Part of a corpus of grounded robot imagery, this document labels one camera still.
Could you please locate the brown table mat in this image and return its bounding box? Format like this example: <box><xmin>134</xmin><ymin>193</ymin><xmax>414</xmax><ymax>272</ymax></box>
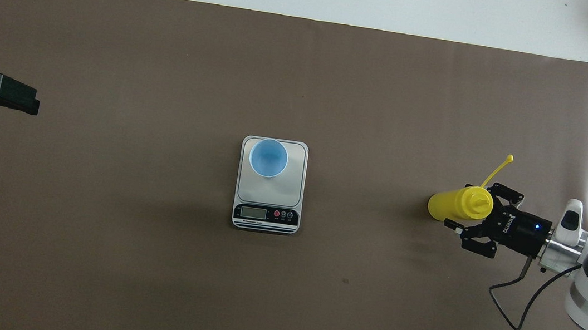
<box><xmin>0</xmin><ymin>0</ymin><xmax>588</xmax><ymax>330</ymax></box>

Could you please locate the silver digital kitchen scale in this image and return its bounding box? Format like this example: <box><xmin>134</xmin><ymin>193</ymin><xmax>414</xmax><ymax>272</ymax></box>
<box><xmin>230</xmin><ymin>135</ymin><xmax>311</xmax><ymax>237</ymax></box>

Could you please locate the yellow squeeze bottle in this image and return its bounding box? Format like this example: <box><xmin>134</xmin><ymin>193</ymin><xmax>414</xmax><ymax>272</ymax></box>
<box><xmin>425</xmin><ymin>145</ymin><xmax>515</xmax><ymax>230</ymax></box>

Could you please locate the light blue plastic cup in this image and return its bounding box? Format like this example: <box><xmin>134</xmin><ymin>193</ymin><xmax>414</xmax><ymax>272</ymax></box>
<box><xmin>246</xmin><ymin>136</ymin><xmax>291</xmax><ymax>180</ymax></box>

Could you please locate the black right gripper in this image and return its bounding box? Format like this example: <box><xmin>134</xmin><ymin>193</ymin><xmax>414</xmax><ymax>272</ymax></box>
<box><xmin>440</xmin><ymin>176</ymin><xmax>558</xmax><ymax>268</ymax></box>

